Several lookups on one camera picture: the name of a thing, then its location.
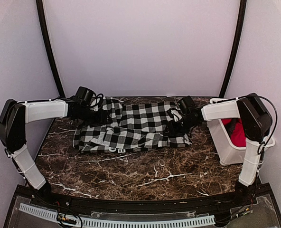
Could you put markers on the right black frame post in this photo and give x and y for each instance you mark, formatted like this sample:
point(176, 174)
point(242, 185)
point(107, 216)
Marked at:
point(234, 49)

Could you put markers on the red garment in bin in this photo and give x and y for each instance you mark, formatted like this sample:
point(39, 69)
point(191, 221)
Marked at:
point(235, 131)

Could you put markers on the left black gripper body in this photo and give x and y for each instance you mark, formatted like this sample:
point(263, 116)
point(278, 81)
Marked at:
point(94, 119)

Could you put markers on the black white checkered shirt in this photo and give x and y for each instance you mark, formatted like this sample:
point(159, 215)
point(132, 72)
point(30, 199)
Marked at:
point(134, 128)

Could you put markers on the white plastic laundry bin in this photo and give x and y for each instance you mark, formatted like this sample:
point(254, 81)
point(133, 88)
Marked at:
point(228, 147)

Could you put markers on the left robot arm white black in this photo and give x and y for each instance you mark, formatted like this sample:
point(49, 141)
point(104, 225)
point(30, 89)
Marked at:
point(14, 117)

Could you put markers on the white slotted cable duct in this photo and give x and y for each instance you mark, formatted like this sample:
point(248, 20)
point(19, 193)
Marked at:
point(87, 222)

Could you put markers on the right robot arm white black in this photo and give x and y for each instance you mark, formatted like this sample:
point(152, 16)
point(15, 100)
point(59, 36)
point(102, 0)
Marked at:
point(248, 175)

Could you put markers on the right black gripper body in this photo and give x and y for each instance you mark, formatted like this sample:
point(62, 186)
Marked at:
point(180, 129)

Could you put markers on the left black frame post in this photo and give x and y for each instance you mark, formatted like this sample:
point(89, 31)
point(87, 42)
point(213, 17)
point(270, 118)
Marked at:
point(48, 47)

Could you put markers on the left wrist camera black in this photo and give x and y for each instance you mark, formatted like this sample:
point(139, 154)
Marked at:
point(88, 98)

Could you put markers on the black front rail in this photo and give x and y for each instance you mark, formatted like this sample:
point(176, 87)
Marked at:
point(218, 204)

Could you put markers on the black frame post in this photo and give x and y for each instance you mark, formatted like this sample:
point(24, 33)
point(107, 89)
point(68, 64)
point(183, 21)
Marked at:
point(48, 47)
point(234, 49)

